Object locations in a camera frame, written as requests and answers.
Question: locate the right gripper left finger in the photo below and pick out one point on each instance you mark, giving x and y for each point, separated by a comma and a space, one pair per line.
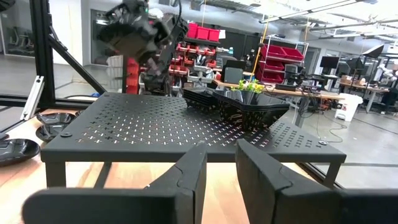
180, 193

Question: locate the wooden workbench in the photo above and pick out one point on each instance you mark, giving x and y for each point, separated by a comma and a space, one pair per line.
304, 92

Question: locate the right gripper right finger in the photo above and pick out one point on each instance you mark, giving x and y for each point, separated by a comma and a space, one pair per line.
273, 199

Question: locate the small black square plate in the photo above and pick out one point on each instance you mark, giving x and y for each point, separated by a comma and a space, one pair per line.
199, 98
199, 95
199, 91

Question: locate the red storage bin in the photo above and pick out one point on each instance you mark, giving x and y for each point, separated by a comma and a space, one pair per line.
214, 35
192, 30
203, 33
273, 50
269, 76
293, 54

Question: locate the black computer monitor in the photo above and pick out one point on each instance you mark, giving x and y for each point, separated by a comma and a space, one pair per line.
329, 62

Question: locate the white waste bin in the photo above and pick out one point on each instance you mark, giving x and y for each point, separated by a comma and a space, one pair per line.
348, 107

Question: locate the black wavy square plate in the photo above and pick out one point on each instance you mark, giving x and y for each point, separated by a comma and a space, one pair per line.
18, 152
252, 119
281, 106
230, 97

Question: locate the red parts bin rack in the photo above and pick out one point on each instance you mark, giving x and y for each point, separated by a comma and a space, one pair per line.
192, 60

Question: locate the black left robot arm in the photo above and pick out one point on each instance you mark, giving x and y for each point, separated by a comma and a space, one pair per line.
133, 28

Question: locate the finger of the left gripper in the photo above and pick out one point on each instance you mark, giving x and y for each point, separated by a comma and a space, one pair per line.
165, 86
151, 87

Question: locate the silver metal bracket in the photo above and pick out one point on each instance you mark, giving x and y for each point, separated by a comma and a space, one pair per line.
32, 98

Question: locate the black perforated metal shelf riser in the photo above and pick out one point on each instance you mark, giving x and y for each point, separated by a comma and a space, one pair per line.
140, 124

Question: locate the green plant in white pot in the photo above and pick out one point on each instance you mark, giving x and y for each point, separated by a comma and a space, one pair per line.
248, 85

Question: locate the black leaf-shaped plate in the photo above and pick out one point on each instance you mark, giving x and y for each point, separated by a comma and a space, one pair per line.
56, 117
49, 133

